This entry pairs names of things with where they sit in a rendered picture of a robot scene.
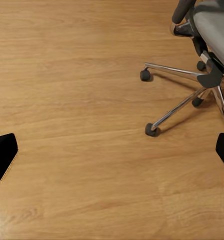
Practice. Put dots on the swivel chair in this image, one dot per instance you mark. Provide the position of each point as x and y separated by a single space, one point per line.
205 26

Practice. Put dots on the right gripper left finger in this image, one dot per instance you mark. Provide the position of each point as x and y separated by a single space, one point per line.
8 150

